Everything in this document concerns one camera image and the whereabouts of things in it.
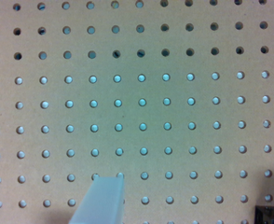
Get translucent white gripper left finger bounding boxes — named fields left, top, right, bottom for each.
left=69, top=177, right=124, bottom=224

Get dark object at corner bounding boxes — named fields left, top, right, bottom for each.
left=254, top=205, right=274, bottom=224

